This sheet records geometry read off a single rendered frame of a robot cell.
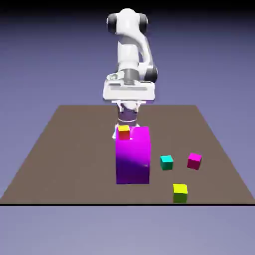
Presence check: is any small orange cube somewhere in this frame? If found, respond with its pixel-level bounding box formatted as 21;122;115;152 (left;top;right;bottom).
118;125;131;141

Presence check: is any small teal cube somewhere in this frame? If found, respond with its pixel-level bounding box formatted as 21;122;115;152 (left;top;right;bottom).
160;155;174;171

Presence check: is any small magenta cube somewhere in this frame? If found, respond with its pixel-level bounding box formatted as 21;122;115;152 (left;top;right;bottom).
186;152;203;171

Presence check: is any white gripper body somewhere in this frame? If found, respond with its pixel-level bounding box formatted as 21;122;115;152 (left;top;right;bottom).
102;79;156;105

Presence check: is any large magenta box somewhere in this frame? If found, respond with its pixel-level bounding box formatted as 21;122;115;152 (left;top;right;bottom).
115;126;150;185

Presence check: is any small yellow cube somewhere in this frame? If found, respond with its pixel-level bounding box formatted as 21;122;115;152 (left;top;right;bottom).
172;183;188;204

